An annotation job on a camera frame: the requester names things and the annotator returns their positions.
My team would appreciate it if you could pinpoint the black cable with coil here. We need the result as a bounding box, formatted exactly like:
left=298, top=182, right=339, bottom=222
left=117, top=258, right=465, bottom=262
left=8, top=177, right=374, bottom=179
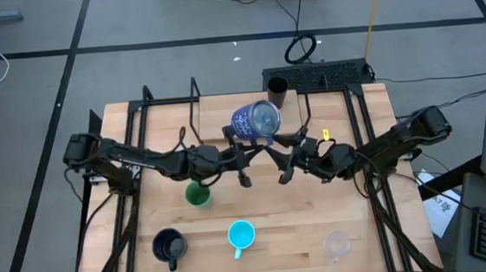
left=266, top=0, right=320, bottom=68

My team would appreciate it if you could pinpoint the dark navy ceramic mug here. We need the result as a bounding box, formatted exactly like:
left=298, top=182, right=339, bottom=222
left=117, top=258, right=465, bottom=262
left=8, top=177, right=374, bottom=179
left=150, top=225, right=191, bottom=272

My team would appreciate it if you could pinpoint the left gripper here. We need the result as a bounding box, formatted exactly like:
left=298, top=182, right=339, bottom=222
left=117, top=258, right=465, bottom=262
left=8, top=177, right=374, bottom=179
left=186, top=122, right=270, bottom=194

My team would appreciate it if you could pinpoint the wooden shelf board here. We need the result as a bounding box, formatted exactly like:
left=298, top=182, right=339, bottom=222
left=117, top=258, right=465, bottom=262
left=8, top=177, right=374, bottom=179
left=195, top=88, right=304, bottom=143

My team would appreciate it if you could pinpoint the black aluminium table frame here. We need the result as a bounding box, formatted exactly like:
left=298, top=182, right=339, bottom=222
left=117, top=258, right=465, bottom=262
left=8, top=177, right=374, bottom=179
left=57, top=62, right=445, bottom=272

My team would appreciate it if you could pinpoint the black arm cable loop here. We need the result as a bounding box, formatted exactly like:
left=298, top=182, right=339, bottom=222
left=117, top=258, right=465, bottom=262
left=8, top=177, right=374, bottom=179
left=155, top=126, right=190, bottom=159

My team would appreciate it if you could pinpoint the yellow cable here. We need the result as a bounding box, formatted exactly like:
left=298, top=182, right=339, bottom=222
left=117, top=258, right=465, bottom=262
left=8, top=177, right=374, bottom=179
left=360, top=0, right=394, bottom=62

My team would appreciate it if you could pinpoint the tall black tumbler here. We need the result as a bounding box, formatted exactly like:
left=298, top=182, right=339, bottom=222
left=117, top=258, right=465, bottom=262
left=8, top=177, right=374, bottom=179
left=265, top=75, right=291, bottom=110

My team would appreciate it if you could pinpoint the black perforated box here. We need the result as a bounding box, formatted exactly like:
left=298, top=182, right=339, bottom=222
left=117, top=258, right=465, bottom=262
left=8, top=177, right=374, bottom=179
left=261, top=57, right=373, bottom=94

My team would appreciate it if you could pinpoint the white paper sheet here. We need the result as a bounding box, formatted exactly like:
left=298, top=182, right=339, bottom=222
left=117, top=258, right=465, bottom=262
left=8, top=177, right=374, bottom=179
left=414, top=166, right=465, bottom=240

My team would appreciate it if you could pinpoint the green plastic tumbler cup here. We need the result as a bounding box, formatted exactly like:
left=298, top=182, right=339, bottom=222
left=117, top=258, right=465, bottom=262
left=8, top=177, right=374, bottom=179
left=183, top=179, right=214, bottom=210

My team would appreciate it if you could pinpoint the purple insulated mug with lid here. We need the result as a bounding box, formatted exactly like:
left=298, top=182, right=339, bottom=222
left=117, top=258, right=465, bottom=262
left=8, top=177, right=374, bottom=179
left=227, top=98, right=283, bottom=150

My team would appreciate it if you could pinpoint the turquoise plastic mug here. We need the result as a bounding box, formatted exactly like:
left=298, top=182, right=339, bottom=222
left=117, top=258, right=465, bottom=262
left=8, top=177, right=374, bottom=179
left=225, top=218, right=259, bottom=261

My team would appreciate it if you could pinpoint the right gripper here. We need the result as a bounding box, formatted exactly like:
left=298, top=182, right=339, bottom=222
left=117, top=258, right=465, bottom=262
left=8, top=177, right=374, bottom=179
left=262, top=122, right=360, bottom=188

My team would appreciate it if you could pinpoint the clear glass mug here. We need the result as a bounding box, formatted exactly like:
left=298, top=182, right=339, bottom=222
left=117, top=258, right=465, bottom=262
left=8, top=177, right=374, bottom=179
left=321, top=230, right=353, bottom=264

